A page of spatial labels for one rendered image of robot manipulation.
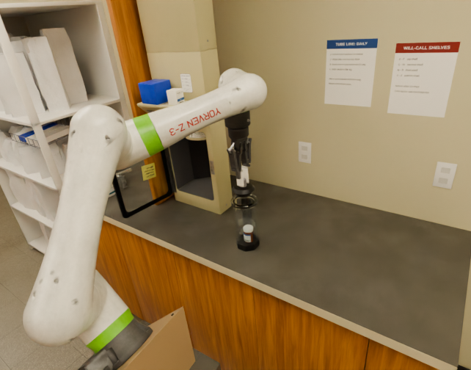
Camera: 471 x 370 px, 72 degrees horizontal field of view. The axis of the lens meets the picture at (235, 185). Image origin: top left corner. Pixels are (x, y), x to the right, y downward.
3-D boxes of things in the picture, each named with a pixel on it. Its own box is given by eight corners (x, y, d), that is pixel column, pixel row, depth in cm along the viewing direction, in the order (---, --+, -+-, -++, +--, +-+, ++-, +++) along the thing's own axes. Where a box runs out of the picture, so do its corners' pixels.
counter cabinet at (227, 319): (169, 252, 292) (148, 159, 250) (431, 370, 181) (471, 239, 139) (105, 303, 245) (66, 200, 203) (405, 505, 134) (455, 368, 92)
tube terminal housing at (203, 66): (203, 181, 201) (183, 45, 165) (247, 193, 183) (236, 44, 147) (174, 200, 183) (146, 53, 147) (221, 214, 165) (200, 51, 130)
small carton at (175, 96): (175, 101, 145) (173, 87, 142) (184, 102, 142) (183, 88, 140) (168, 104, 141) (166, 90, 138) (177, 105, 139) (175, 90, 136)
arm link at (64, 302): (1, 352, 62) (65, 89, 71) (41, 328, 78) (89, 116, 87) (72, 360, 63) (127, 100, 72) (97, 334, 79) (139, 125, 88)
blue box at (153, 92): (158, 98, 154) (154, 78, 150) (173, 99, 149) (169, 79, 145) (141, 103, 147) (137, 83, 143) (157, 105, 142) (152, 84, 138)
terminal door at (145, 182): (173, 194, 179) (158, 122, 160) (123, 219, 160) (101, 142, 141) (172, 194, 179) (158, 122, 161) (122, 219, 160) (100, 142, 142)
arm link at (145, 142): (97, 172, 85) (78, 131, 86) (109, 180, 97) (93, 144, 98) (162, 144, 88) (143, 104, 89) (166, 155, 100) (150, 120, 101)
